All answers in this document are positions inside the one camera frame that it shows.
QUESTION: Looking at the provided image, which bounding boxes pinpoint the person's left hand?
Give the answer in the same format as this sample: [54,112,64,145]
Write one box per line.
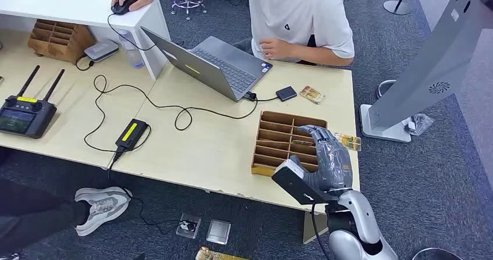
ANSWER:
[260,37,295,61]

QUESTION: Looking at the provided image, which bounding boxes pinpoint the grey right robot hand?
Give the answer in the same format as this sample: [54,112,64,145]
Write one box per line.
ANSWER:
[290,124,353,193]

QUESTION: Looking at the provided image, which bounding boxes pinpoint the black computer mouse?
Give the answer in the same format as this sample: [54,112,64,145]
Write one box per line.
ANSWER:
[110,0,138,16]

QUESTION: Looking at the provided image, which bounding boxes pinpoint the clear card with yellow print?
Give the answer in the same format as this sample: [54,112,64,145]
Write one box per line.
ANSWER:
[333,132,362,152]

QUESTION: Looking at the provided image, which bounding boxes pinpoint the card with brown picture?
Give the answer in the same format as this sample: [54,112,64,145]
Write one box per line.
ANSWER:
[299,86,326,105]

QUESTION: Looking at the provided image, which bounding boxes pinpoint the wooden card organizer with card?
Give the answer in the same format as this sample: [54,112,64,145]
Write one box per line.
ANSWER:
[251,111,328,177]

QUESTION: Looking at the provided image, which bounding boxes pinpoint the empty wooden card organizer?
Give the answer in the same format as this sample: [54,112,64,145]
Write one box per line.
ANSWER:
[27,18,97,65]

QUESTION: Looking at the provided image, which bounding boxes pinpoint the standing person's black trouser leg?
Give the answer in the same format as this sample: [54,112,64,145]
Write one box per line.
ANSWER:
[0,177,91,256]

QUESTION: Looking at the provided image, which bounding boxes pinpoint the small black external drive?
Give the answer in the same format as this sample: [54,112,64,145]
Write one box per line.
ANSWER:
[276,86,298,102]

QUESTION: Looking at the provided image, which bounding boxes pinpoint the grey laptop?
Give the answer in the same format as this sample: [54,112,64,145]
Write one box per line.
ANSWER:
[140,26,273,103]

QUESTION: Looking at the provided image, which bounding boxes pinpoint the chrome stool base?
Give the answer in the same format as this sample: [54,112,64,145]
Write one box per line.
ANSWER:
[170,0,208,21]

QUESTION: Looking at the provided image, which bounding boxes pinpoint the clear plastic water bottle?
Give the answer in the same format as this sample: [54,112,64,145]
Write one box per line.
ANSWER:
[117,29,145,69]

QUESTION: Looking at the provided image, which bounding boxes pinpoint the pale desk leg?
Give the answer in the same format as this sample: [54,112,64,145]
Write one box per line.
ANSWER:
[302,211,329,245]

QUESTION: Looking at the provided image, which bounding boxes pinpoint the small grey flat box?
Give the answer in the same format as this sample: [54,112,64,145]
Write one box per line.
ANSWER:
[84,39,119,63]

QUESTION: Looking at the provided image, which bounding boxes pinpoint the white raised counter shelf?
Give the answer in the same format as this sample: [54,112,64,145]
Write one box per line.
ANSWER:
[0,0,171,81]

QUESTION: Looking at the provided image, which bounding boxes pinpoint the clear plastic bag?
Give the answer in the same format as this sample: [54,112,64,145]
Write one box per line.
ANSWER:
[402,113,434,137]

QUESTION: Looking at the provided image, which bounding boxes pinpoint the closed metal floor socket cover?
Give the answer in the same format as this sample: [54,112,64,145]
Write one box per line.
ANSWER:
[206,219,232,245]

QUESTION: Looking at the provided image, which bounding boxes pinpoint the grey round base rim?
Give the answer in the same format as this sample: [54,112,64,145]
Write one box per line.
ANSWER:
[411,247,463,260]

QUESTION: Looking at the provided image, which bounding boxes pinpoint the black power adapter yellow label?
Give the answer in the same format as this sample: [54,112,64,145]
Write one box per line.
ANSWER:
[115,119,150,153]

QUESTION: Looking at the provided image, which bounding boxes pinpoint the grey kiosk stand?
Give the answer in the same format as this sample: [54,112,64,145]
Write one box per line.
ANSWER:
[360,0,493,144]

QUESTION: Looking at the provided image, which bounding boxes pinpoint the yellow printed board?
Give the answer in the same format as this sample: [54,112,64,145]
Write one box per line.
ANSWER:
[195,246,251,260]

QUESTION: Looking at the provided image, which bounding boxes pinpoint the open floor socket box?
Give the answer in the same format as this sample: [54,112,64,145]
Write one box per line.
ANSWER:
[176,213,202,239]

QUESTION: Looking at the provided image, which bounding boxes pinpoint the black remote controller with antennas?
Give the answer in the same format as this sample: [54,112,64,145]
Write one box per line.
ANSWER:
[0,65,66,140]

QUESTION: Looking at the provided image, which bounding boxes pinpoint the grey and white shoe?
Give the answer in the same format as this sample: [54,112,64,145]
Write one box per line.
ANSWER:
[74,187,133,237]

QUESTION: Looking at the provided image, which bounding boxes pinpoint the black and white wrist camera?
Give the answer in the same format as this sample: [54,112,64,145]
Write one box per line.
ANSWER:
[271,158,340,206]

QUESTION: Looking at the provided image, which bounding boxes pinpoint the black mouse cable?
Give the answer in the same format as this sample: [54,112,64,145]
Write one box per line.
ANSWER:
[106,13,157,52]

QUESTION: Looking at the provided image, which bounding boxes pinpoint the black drive cable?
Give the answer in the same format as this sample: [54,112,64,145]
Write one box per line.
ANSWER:
[246,91,279,102]

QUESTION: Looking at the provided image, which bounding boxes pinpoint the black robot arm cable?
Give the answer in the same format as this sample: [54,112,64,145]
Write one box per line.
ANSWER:
[310,203,332,260]

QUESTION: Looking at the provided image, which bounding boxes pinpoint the grey cable loop on floor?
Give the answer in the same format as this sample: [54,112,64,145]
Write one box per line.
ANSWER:
[376,79,398,99]

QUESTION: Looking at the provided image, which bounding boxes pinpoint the black laptop power cable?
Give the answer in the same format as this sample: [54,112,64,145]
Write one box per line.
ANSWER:
[84,74,259,174]

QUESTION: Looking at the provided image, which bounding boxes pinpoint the black floor cable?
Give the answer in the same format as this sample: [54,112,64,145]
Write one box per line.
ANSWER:
[123,188,185,237]

